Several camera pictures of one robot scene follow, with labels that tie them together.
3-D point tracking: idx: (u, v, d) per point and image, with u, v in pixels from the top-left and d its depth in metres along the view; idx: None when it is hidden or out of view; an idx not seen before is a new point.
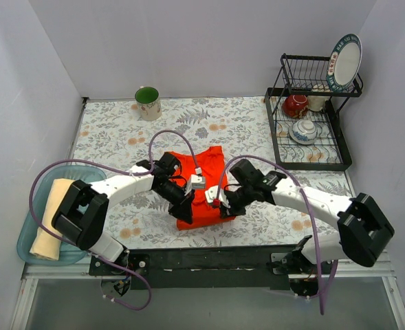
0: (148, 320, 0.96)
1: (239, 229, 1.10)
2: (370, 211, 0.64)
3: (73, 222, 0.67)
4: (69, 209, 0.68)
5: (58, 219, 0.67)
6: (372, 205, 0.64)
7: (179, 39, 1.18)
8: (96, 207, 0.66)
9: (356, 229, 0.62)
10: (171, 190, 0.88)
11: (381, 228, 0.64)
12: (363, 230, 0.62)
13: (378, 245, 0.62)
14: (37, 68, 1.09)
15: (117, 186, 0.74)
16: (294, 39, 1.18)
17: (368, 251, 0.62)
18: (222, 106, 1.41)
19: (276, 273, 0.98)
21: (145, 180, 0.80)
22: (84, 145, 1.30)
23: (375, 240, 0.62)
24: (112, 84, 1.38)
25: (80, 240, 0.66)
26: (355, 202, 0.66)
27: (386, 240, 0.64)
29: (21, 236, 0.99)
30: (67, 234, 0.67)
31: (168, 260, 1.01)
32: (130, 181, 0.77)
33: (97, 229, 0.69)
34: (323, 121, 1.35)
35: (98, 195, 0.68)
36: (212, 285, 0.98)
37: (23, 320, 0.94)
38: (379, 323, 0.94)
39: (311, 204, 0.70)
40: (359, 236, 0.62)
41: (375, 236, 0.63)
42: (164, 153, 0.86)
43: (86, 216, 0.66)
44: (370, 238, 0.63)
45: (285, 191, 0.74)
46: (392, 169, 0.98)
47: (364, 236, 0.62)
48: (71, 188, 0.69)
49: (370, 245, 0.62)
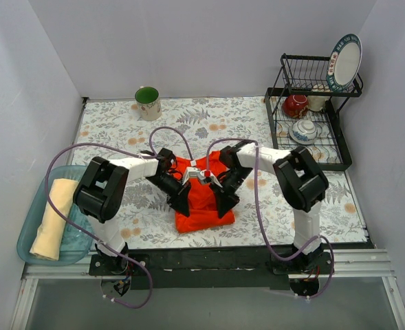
0: (148, 320, 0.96)
1: (239, 229, 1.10)
2: (305, 159, 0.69)
3: (94, 194, 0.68)
4: (91, 182, 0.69)
5: (80, 193, 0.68)
6: (307, 156, 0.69)
7: (180, 38, 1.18)
8: (118, 178, 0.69)
9: (287, 172, 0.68)
10: (169, 181, 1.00)
11: (315, 177, 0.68)
12: (294, 176, 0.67)
13: (310, 189, 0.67)
14: (37, 67, 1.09)
15: (131, 163, 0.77)
16: (294, 39, 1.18)
17: (299, 194, 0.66)
18: (222, 106, 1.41)
19: (276, 273, 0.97)
21: (151, 163, 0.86)
22: (84, 145, 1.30)
23: (307, 187, 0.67)
24: (112, 84, 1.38)
25: (102, 211, 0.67)
26: (293, 154, 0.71)
27: (320, 188, 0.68)
29: (21, 236, 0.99)
30: (89, 206, 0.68)
31: (168, 260, 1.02)
32: (141, 161, 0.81)
33: (117, 200, 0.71)
34: (323, 121, 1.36)
35: (118, 167, 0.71)
36: (212, 285, 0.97)
37: (23, 320, 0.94)
38: (379, 323, 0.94)
39: (260, 157, 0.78)
40: (289, 177, 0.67)
41: (309, 183, 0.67)
42: (161, 150, 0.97)
43: (108, 188, 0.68)
44: (302, 183, 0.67)
45: (246, 151, 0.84)
46: (392, 169, 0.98)
47: (293, 179, 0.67)
48: (91, 163, 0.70)
49: (300, 186, 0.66)
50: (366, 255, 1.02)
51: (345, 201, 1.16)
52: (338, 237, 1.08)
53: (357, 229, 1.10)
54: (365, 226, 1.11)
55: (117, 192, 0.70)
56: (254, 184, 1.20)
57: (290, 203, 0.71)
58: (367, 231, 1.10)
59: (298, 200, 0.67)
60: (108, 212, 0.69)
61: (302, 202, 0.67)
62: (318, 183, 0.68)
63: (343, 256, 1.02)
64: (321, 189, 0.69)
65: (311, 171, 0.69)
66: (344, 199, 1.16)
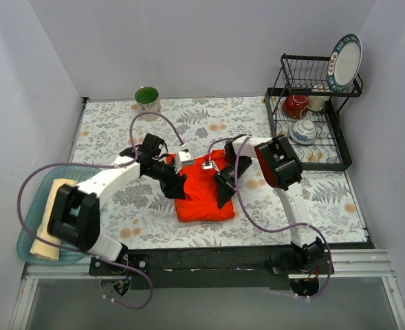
0: (148, 321, 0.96)
1: (239, 229, 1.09)
2: (282, 145, 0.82)
3: (68, 224, 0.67)
4: (62, 214, 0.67)
5: (53, 225, 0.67)
6: (285, 142, 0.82)
7: (180, 39, 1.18)
8: (89, 210, 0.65)
9: (266, 154, 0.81)
10: (163, 168, 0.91)
11: (290, 159, 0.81)
12: (271, 157, 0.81)
13: (285, 169, 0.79)
14: (38, 68, 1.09)
15: (104, 182, 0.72)
16: (294, 39, 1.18)
17: (274, 172, 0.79)
18: (222, 106, 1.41)
19: (276, 273, 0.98)
21: (132, 169, 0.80)
22: (84, 145, 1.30)
23: (282, 168, 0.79)
24: (112, 84, 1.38)
25: (78, 242, 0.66)
26: (276, 141, 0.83)
27: (294, 170, 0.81)
29: (21, 236, 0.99)
30: (65, 237, 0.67)
31: (168, 260, 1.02)
32: (118, 174, 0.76)
33: (93, 227, 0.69)
34: (323, 121, 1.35)
35: (88, 196, 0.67)
36: (212, 285, 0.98)
37: (23, 320, 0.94)
38: (379, 324, 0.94)
39: (247, 141, 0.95)
40: (266, 158, 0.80)
41: (283, 165, 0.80)
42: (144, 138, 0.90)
43: (80, 218, 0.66)
44: (278, 164, 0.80)
45: (238, 140, 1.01)
46: (392, 169, 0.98)
47: (270, 160, 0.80)
48: (58, 193, 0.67)
49: (275, 167, 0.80)
50: (366, 255, 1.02)
51: (345, 201, 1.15)
52: (338, 237, 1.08)
53: (357, 229, 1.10)
54: (365, 226, 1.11)
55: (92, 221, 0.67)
56: (255, 184, 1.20)
57: (269, 180, 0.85)
58: (366, 231, 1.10)
59: (274, 178, 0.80)
60: (86, 240, 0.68)
61: (278, 179, 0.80)
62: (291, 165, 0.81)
63: (344, 256, 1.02)
64: (296, 170, 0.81)
65: (287, 155, 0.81)
66: (344, 199, 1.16)
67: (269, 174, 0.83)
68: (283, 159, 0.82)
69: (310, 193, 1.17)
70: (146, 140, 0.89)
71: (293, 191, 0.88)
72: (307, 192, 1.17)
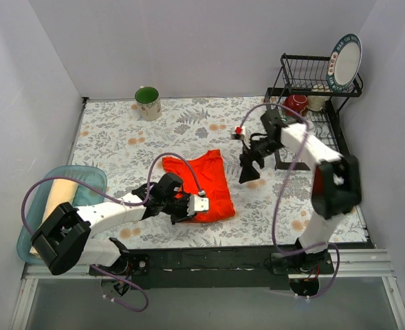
0: (148, 320, 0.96)
1: (239, 229, 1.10)
2: (349, 171, 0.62)
3: (51, 243, 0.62)
4: (51, 230, 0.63)
5: (38, 238, 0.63)
6: (355, 170, 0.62)
7: (180, 39, 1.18)
8: (75, 236, 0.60)
9: (326, 177, 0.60)
10: (177, 205, 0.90)
11: (350, 190, 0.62)
12: (333, 182, 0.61)
13: (341, 203, 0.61)
14: (38, 68, 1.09)
15: (103, 214, 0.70)
16: (294, 39, 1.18)
17: (329, 203, 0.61)
18: (222, 106, 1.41)
19: (276, 273, 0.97)
21: (136, 210, 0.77)
22: (84, 145, 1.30)
23: (340, 199, 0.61)
24: (112, 84, 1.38)
25: (52, 267, 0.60)
26: (342, 160, 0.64)
27: (350, 205, 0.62)
29: (21, 237, 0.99)
30: (43, 255, 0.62)
31: (168, 260, 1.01)
32: (119, 210, 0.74)
33: (75, 257, 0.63)
34: (323, 121, 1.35)
35: (81, 223, 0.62)
36: (213, 285, 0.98)
37: (23, 320, 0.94)
38: (379, 324, 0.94)
39: (304, 144, 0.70)
40: (326, 182, 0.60)
41: (342, 196, 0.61)
42: (164, 175, 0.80)
43: (64, 243, 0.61)
44: (337, 194, 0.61)
45: (293, 132, 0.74)
46: (392, 168, 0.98)
47: (329, 185, 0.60)
48: (56, 208, 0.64)
49: (332, 196, 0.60)
50: (366, 254, 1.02)
51: None
52: (338, 237, 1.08)
53: (357, 229, 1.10)
54: (365, 226, 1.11)
55: (73, 251, 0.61)
56: (255, 184, 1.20)
57: (314, 203, 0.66)
58: (366, 231, 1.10)
59: (324, 207, 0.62)
60: (61, 268, 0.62)
61: (327, 210, 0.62)
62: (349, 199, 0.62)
63: (344, 256, 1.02)
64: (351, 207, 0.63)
65: (349, 185, 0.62)
66: None
67: (318, 198, 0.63)
68: (344, 186, 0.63)
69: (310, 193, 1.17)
70: (163, 179, 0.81)
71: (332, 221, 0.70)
72: (307, 192, 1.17)
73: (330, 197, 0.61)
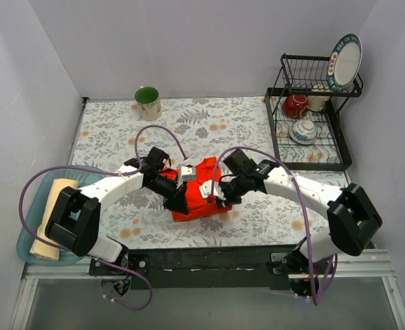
0: (148, 320, 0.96)
1: (238, 229, 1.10)
2: (360, 200, 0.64)
3: (67, 228, 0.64)
4: (62, 216, 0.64)
5: (51, 229, 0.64)
6: (362, 195, 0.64)
7: (179, 39, 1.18)
8: (89, 212, 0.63)
9: (345, 219, 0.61)
10: (165, 183, 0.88)
11: (370, 218, 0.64)
12: (351, 220, 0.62)
13: (366, 236, 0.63)
14: (38, 69, 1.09)
15: (106, 189, 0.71)
16: (294, 39, 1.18)
17: (357, 242, 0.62)
18: (222, 106, 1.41)
19: (276, 273, 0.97)
21: (135, 179, 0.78)
22: (84, 145, 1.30)
23: (364, 230, 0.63)
24: (112, 84, 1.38)
25: (75, 248, 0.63)
26: (345, 192, 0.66)
27: (375, 229, 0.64)
29: (21, 236, 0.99)
30: (61, 242, 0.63)
31: (168, 260, 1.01)
32: (120, 182, 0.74)
33: (92, 234, 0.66)
34: (323, 121, 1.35)
35: (89, 200, 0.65)
36: (213, 285, 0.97)
37: (23, 320, 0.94)
38: (379, 324, 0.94)
39: (302, 194, 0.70)
40: (347, 224, 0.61)
41: (364, 226, 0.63)
42: (152, 149, 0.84)
43: (79, 223, 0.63)
44: (359, 227, 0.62)
45: (278, 180, 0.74)
46: (392, 168, 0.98)
47: (352, 225, 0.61)
48: (60, 195, 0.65)
49: (359, 237, 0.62)
50: (366, 255, 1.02)
51: None
52: None
53: None
54: None
55: (90, 227, 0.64)
56: None
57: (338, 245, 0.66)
58: None
59: (356, 249, 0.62)
60: (82, 247, 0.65)
61: (359, 247, 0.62)
62: (372, 224, 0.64)
63: (344, 256, 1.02)
64: (375, 229, 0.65)
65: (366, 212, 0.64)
66: None
67: (342, 240, 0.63)
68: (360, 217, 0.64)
69: None
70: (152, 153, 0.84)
71: None
72: None
73: (358, 236, 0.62)
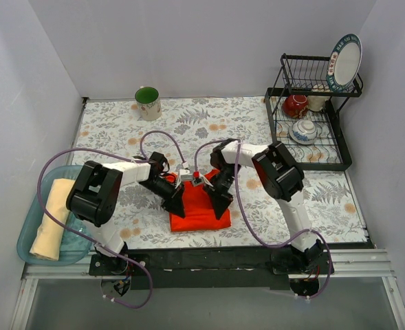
0: (148, 320, 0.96)
1: (239, 229, 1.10)
2: (282, 152, 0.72)
3: (89, 197, 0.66)
4: (84, 187, 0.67)
5: (73, 198, 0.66)
6: (284, 150, 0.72)
7: (179, 39, 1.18)
8: (112, 180, 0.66)
9: (265, 163, 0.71)
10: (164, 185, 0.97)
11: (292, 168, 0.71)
12: (271, 164, 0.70)
13: (286, 181, 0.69)
14: (38, 69, 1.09)
15: (124, 167, 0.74)
16: (294, 39, 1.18)
17: (276, 183, 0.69)
18: (222, 106, 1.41)
19: (276, 273, 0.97)
21: (144, 168, 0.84)
22: (84, 145, 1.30)
23: (285, 176, 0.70)
24: (111, 84, 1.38)
25: (97, 216, 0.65)
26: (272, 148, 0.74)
27: (296, 179, 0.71)
29: (21, 236, 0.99)
30: (83, 211, 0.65)
31: (168, 260, 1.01)
32: (133, 166, 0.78)
33: (111, 204, 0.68)
34: (323, 121, 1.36)
35: (111, 170, 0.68)
36: (213, 285, 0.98)
37: (23, 320, 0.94)
38: (379, 324, 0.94)
39: (241, 152, 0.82)
40: (265, 168, 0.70)
41: (286, 173, 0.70)
42: (153, 152, 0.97)
43: (101, 190, 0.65)
44: (280, 173, 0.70)
45: (230, 148, 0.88)
46: (392, 169, 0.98)
47: (270, 168, 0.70)
48: (83, 167, 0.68)
49: (277, 178, 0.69)
50: (366, 255, 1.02)
51: (345, 201, 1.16)
52: (338, 237, 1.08)
53: (357, 229, 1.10)
54: (365, 226, 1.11)
55: (111, 196, 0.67)
56: (255, 184, 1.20)
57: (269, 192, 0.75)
58: (366, 231, 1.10)
59: (276, 190, 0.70)
60: (103, 216, 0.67)
61: (280, 189, 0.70)
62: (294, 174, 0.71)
63: (344, 256, 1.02)
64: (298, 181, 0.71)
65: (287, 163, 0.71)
66: (344, 199, 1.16)
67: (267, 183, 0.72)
68: (284, 167, 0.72)
69: (310, 193, 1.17)
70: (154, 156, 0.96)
71: (296, 201, 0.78)
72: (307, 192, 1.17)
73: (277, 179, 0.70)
